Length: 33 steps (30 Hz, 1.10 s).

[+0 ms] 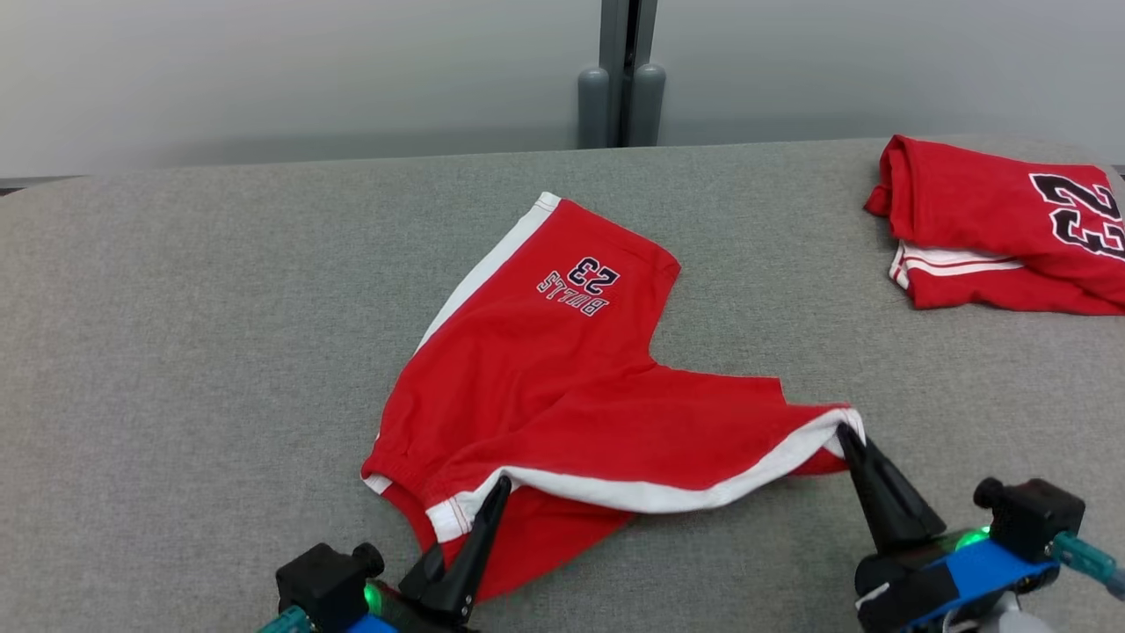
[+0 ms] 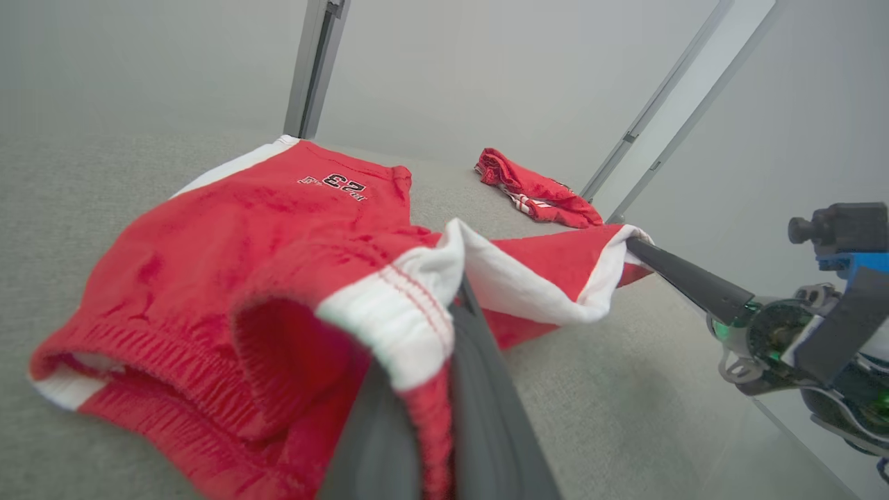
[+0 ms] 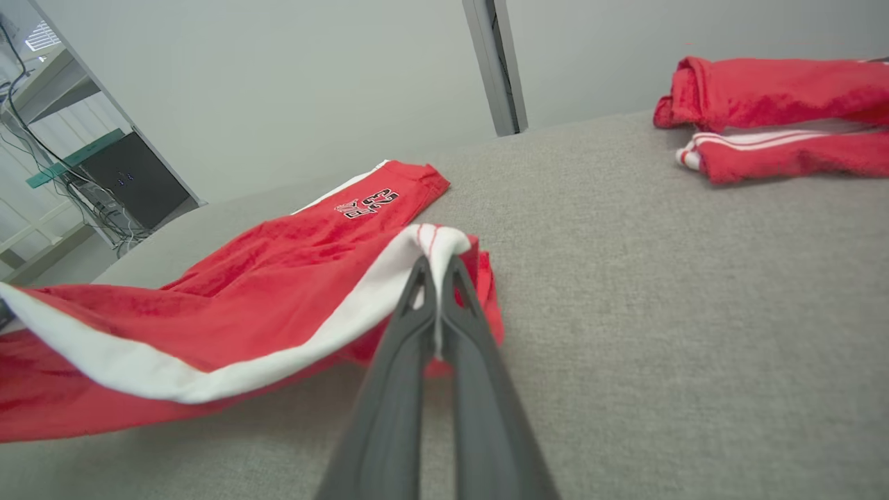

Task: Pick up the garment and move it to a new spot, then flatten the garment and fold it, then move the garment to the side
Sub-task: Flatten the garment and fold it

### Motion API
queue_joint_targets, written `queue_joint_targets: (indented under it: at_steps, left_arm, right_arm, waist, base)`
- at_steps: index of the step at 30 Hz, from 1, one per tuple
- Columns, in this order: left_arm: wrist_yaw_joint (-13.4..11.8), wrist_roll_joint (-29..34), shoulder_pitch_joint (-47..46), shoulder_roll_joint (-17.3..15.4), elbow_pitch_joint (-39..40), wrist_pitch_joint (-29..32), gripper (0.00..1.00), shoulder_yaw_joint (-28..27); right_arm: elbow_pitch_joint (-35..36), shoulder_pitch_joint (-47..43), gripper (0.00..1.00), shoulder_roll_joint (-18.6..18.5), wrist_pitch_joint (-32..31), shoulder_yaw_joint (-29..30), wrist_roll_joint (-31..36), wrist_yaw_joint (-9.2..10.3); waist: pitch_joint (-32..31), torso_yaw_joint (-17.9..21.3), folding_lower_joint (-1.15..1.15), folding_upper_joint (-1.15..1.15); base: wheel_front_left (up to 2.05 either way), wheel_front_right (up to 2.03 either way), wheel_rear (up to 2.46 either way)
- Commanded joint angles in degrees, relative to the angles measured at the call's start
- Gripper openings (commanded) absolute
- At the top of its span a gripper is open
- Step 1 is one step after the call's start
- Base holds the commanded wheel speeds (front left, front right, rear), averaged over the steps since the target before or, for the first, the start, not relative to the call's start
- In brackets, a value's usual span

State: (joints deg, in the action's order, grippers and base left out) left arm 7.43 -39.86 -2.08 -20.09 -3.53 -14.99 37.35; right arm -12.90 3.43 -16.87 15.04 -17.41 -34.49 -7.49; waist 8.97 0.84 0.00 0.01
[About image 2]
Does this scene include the red shorts with white trim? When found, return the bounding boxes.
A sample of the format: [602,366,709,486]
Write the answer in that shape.
[28,135,655,500]

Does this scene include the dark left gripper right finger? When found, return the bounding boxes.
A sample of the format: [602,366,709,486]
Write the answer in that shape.
[450,276,560,500]

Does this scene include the grey partition post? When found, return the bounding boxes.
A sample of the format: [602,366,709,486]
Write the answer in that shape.
[283,0,352,140]

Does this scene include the red jersey with white sleeves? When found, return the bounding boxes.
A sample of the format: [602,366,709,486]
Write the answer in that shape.
[474,147,604,229]

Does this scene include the white grey partition frame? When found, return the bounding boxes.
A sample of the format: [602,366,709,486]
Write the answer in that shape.
[580,0,776,224]

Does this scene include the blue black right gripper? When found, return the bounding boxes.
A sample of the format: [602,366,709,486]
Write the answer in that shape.
[625,237,889,397]

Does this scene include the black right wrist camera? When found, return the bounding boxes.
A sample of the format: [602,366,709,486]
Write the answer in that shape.
[788,202,889,255]

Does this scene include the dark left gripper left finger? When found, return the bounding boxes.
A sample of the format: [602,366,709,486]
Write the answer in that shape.
[318,358,426,500]

